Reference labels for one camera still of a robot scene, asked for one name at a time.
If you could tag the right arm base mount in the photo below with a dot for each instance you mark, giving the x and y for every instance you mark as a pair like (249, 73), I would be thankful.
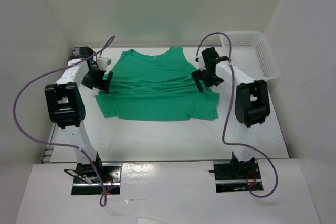
(236, 176)

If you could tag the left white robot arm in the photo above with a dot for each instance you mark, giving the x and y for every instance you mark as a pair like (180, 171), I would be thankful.
(85, 153)

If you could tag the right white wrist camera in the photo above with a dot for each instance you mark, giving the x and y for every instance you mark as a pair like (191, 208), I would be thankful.
(200, 61)

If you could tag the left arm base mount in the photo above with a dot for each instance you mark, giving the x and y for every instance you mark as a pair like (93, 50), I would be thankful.
(91, 185)

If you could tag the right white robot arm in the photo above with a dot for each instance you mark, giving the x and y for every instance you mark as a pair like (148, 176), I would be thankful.
(248, 99)

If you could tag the aluminium table edge rail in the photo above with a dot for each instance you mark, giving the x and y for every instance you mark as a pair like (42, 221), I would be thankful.
(48, 153)

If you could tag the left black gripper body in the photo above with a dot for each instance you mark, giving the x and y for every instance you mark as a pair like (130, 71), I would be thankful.
(96, 75)

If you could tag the green tank top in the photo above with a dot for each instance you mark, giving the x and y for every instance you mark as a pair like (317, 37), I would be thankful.
(156, 88)

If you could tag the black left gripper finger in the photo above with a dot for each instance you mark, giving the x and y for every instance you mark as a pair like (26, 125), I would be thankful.
(107, 81)
(88, 81)

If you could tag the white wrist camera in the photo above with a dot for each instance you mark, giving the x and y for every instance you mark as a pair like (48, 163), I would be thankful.
(200, 61)
(103, 62)

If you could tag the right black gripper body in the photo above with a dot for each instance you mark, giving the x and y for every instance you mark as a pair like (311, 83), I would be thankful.
(210, 78)

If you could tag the white plastic mesh basket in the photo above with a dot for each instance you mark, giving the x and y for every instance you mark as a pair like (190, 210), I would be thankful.
(251, 53)

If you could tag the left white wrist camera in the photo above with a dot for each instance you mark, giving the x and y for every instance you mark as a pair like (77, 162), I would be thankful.
(103, 62)

